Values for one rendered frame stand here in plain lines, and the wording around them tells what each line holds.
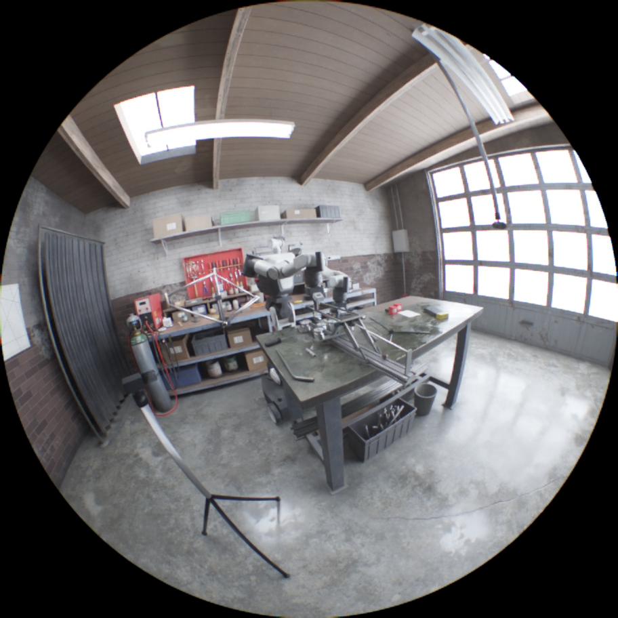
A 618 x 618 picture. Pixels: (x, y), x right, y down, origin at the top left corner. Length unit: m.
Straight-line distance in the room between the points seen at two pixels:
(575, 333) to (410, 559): 3.24
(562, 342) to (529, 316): 0.71
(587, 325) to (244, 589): 4.09
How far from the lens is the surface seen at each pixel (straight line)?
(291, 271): 1.10
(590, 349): 3.80
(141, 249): 3.29
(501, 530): 1.56
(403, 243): 4.26
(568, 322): 3.64
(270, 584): 1.34
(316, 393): 0.71
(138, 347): 2.31
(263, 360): 2.58
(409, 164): 3.71
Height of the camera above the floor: 1.30
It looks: 13 degrees down
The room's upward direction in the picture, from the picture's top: 7 degrees counter-clockwise
